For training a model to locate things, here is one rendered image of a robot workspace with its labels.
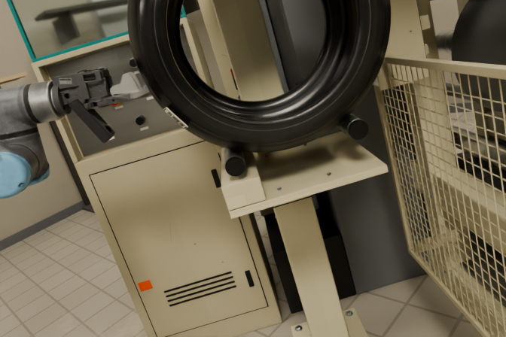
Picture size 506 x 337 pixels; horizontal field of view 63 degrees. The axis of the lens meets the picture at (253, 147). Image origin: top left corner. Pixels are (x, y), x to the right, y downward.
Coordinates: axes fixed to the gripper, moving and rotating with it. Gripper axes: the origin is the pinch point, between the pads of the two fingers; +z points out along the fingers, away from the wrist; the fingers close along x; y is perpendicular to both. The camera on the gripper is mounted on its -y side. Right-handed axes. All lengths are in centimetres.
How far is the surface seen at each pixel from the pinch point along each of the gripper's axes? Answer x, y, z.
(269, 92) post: 26.4, -8.2, 29.8
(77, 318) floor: 101, -121, -83
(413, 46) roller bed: 20, -1, 71
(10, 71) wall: 289, 13, -170
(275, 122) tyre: -11.8, -9.3, 26.8
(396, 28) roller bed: 20, 4, 67
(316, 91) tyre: 14.6, -8.3, 41.5
